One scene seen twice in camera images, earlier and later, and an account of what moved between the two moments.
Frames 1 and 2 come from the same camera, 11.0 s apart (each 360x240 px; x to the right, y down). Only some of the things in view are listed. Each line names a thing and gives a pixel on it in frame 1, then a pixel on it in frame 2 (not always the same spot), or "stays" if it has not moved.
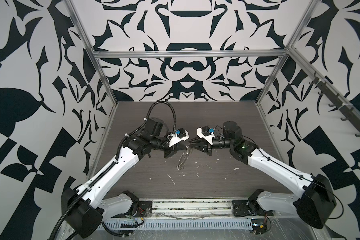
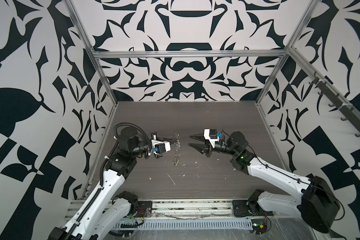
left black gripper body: x=168 y=150 to x=153 y=136
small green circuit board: x=259 y=226 stays
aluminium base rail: x=182 y=209 stays
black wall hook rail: x=346 y=110 stays
